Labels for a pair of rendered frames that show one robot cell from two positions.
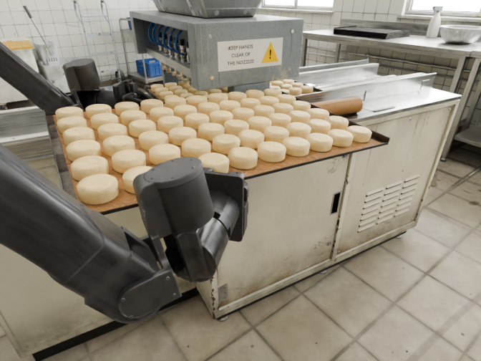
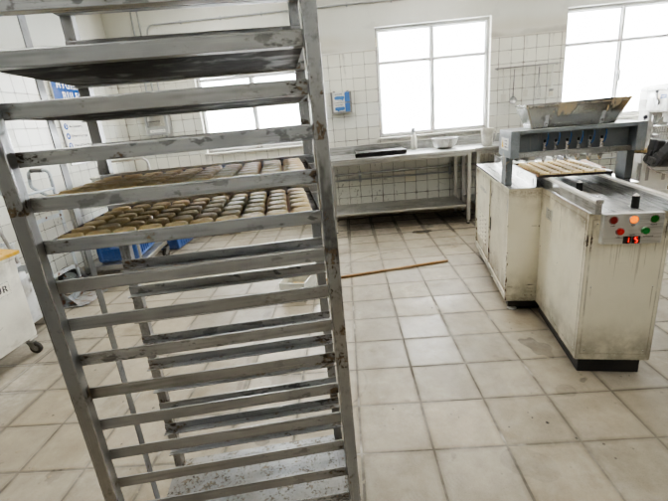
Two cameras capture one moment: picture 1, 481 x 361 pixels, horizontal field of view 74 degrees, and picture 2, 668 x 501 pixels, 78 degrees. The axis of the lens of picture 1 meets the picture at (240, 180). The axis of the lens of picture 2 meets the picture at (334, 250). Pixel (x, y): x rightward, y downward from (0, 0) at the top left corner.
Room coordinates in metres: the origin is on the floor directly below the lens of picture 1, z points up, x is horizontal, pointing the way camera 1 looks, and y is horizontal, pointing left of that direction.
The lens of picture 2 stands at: (0.72, 3.08, 1.34)
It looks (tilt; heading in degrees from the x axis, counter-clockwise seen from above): 18 degrees down; 310
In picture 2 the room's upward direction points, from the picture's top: 5 degrees counter-clockwise
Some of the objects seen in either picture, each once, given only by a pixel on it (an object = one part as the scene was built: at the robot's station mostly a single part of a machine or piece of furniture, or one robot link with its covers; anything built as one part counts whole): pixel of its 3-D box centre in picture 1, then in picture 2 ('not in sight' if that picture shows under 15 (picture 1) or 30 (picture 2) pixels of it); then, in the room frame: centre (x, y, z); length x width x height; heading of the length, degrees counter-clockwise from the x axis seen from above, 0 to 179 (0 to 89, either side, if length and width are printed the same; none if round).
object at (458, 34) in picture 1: (459, 35); (444, 142); (2.89, -1.82, 0.94); 0.33 x 0.33 x 0.12
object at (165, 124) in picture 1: (170, 124); not in sight; (0.61, 0.14, 1.01); 0.05 x 0.05 x 0.02
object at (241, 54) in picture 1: (202, 65); (565, 153); (1.23, 0.14, 1.01); 0.72 x 0.33 x 0.34; 29
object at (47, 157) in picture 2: not in sight; (171, 145); (1.53, 2.60, 1.32); 0.64 x 0.03 x 0.03; 46
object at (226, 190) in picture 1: (214, 216); not in sight; (0.33, 0.03, 1.00); 0.07 x 0.07 x 0.10; 77
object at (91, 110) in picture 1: (99, 112); not in sight; (0.66, 0.30, 1.02); 0.05 x 0.05 x 0.02
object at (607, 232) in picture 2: not in sight; (630, 228); (0.82, 0.90, 0.77); 0.24 x 0.04 x 0.14; 29
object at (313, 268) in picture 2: not in sight; (229, 279); (1.81, 2.33, 0.87); 0.64 x 0.03 x 0.03; 46
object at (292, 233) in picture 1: (293, 175); (537, 226); (1.46, -0.28, 0.42); 1.28 x 0.72 x 0.84; 119
